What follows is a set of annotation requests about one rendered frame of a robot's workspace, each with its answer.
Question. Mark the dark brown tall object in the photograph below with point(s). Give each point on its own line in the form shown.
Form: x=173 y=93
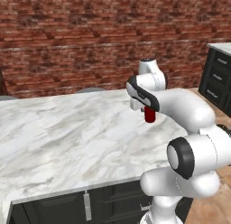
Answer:
x=2 y=83

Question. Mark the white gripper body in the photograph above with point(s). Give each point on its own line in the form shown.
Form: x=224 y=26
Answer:
x=136 y=104

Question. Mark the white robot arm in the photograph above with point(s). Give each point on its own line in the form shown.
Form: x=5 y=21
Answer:
x=186 y=107

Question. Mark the black drawer front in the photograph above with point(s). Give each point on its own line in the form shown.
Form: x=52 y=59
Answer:
x=120 y=200

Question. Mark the black drawer cabinet run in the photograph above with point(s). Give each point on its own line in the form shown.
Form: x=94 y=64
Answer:
x=217 y=80

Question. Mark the grey round stool seat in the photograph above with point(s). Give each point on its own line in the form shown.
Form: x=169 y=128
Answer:
x=7 y=98
x=90 y=90

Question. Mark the black cupboard door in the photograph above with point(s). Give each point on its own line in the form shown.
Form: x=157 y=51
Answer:
x=51 y=209

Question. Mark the red drink can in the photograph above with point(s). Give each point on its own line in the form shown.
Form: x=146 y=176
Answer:
x=150 y=115

